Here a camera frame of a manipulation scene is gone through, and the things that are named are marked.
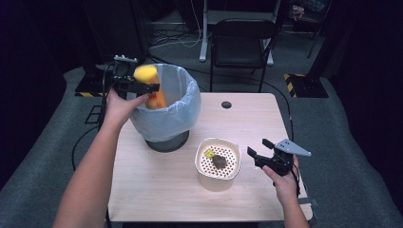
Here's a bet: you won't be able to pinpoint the person's right hand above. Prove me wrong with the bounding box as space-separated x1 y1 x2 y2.
261 155 300 205

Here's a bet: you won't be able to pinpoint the white strainer container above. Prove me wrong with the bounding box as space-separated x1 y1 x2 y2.
194 137 242 193

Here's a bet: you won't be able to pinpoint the black striped stand base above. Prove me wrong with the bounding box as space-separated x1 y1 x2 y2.
283 73 330 99
74 71 123 99

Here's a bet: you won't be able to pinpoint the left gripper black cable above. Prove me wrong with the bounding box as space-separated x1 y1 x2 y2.
98 63 117 131

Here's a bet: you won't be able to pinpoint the white desk frame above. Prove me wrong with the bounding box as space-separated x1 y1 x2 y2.
199 0 283 67

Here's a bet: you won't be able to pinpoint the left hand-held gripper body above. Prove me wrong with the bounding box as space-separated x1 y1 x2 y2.
111 54 139 100

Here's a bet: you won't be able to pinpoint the black tripod stand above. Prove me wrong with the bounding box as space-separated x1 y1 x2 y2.
306 0 334 60

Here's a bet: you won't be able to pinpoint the dark round trash bin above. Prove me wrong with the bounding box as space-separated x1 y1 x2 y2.
144 130 190 154

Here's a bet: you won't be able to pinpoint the trash bin with blue bag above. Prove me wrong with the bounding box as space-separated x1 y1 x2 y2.
127 63 202 143

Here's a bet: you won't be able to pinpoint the white floor cables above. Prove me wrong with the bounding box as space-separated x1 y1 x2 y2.
148 0 203 50

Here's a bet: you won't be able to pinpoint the black folding chair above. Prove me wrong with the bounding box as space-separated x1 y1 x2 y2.
208 18 278 93

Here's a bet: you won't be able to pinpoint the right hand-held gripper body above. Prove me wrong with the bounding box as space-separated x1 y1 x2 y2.
255 138 312 177

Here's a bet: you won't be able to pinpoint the tea bag with yellow tag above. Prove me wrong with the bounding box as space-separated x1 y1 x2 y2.
203 148 228 170

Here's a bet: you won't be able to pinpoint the person's left hand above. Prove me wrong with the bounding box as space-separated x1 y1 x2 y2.
104 88 149 129

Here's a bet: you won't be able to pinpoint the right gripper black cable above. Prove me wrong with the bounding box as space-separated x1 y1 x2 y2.
291 162 302 198

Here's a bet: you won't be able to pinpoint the yellow snack can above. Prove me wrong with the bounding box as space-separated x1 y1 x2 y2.
132 65 168 111

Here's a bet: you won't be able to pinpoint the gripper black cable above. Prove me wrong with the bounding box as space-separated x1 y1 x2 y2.
291 162 302 198
98 63 117 131

